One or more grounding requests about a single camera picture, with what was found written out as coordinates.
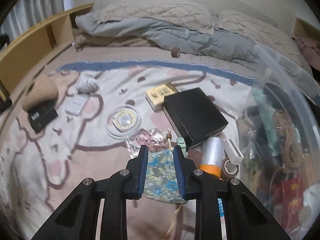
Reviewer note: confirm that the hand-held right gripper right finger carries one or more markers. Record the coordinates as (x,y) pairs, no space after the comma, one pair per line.
(178,172)

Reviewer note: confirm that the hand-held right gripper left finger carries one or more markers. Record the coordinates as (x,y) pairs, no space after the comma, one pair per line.
(142,170)

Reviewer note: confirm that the bag of pink beads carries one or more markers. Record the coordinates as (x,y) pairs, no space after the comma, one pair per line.
(150,137)

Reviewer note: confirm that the clear plastic bin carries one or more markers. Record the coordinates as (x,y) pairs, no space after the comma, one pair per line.
(287,90)

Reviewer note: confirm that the clear film roll orange core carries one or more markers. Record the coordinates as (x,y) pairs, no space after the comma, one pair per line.
(212,157)

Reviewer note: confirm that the round clear tape dispenser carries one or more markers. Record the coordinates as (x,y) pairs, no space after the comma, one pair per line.
(123,120)

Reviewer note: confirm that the large black box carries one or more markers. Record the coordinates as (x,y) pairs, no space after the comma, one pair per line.
(195,120)

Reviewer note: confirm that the small white box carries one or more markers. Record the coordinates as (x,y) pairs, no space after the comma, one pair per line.
(233,151)

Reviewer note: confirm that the yellow card box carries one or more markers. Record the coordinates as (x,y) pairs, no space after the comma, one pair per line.
(161,96)

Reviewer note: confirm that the teal packet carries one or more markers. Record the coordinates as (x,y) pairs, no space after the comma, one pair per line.
(265,120)

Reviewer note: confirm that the small black box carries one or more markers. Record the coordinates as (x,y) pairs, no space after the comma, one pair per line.
(41,117)

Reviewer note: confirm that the brown twine bundle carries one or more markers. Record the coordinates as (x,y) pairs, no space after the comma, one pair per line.
(287,135)

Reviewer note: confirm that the small brown tape roll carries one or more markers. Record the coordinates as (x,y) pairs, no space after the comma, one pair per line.
(175,51)

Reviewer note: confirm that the beige fuzzy slipper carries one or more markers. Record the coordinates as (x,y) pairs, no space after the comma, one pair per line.
(41,92)

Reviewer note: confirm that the grey duvet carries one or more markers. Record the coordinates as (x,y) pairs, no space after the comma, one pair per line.
(175,37)

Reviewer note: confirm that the beige fleece blanket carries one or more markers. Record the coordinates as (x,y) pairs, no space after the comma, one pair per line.
(100,41)

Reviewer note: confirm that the beige textured pillow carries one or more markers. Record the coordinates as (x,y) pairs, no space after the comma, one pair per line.
(262,30)
(155,13)

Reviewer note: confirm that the wooden shelf unit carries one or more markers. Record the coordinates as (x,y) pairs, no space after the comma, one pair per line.
(37,42)

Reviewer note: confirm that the pile of pink clothes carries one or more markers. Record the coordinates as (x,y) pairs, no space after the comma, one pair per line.
(310,50)

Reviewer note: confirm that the wooden cabinet niche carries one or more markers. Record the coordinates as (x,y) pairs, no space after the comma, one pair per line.
(305,26)

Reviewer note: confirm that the grey curtain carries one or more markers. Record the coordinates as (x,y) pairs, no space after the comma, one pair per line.
(37,7)

